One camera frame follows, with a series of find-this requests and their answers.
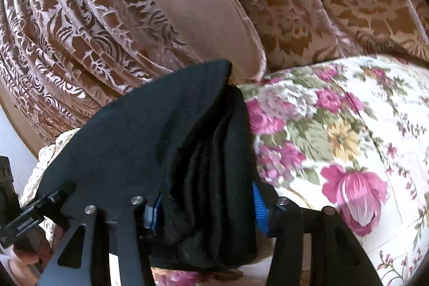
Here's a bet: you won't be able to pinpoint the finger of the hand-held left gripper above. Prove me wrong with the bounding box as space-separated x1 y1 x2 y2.
35 181 77 218

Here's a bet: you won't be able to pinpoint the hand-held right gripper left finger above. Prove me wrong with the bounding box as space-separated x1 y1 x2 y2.
38 194 165 286

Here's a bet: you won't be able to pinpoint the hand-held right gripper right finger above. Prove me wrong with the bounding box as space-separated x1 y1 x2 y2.
252 182 383 286

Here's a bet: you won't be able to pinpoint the black pants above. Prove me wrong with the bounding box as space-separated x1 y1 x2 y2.
35 60 279 273

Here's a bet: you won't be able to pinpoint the person's left hand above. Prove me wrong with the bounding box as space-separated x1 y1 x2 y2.
8 227 56 278

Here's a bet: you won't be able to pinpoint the floral bedsheet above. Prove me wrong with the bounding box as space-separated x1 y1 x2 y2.
17 53 429 286

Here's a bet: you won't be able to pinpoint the brown patterned curtain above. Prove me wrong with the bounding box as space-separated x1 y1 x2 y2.
0 0 429 147

